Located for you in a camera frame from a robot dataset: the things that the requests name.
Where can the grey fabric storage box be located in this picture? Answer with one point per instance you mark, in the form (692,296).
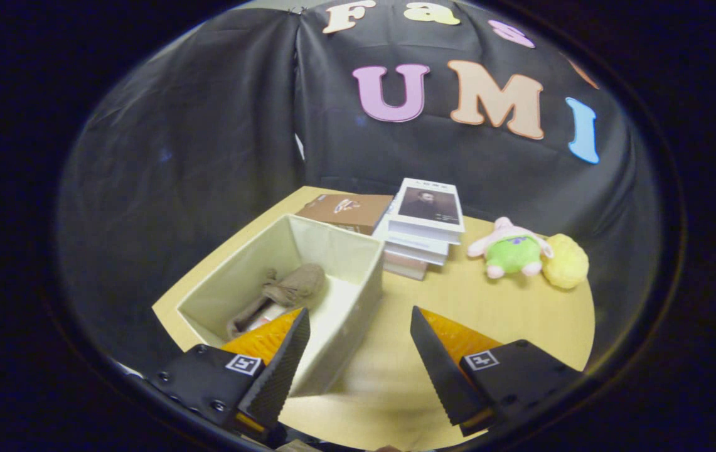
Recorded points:
(339,314)

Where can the plain white book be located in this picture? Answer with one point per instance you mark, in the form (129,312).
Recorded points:
(414,248)

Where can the green and pink plush toy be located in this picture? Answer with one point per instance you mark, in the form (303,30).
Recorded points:
(511,254)

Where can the black backdrop cloth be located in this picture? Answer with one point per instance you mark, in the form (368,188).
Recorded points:
(207,138)

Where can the brown cover book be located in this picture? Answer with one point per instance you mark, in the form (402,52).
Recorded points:
(345,210)

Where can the pinkish brown book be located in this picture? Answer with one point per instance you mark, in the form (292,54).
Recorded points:
(403,267)

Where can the yellow fluffy plush ball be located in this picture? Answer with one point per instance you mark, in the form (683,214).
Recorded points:
(565,263)

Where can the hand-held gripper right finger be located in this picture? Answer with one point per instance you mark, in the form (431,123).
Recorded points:
(439,376)

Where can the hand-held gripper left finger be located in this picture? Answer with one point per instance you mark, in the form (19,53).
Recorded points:
(279,376)

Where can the brown fuzzy slipper shoe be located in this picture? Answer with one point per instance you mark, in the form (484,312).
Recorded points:
(298,285)

